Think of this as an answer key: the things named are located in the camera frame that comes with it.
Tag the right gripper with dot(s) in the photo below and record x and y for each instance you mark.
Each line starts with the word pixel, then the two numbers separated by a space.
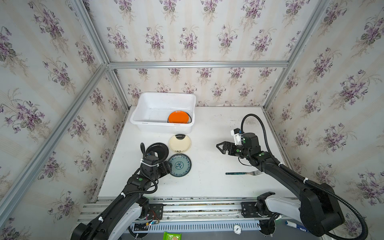
pixel 231 148

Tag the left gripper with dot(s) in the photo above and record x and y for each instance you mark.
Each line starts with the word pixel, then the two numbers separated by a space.
pixel 162 169

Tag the teal patterned plate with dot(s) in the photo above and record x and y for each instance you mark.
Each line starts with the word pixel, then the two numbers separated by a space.
pixel 181 165

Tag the orange plate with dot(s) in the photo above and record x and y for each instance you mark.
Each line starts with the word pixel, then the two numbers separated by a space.
pixel 179 117

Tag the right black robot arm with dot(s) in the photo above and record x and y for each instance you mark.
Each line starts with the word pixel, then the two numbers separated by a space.
pixel 315 208

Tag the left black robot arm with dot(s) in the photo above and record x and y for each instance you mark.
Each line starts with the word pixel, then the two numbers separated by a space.
pixel 112 222

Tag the white plastic bin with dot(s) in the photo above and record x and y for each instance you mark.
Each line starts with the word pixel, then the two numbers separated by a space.
pixel 153 110

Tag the black round plate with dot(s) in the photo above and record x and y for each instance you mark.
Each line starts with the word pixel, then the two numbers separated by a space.
pixel 161 149

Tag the cream plate with black patch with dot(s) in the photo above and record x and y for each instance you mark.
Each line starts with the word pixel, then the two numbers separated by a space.
pixel 180 143

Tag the green snack packet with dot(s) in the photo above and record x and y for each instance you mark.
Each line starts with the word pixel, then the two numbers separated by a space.
pixel 172 236

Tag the small round gauge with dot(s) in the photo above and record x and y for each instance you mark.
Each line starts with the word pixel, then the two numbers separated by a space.
pixel 237 229

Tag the blue white marker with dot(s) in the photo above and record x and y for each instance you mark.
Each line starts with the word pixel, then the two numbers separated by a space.
pixel 296 226

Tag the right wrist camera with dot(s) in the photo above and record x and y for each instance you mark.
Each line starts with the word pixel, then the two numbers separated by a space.
pixel 240 138

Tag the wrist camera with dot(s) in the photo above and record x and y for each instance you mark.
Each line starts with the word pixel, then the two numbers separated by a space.
pixel 240 138
pixel 151 159

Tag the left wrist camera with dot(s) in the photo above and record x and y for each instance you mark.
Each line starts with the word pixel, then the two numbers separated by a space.
pixel 151 159

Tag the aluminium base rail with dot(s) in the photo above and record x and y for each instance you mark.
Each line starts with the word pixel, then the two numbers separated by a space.
pixel 190 215

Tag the fork with green handle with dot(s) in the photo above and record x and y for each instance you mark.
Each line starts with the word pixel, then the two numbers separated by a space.
pixel 252 173

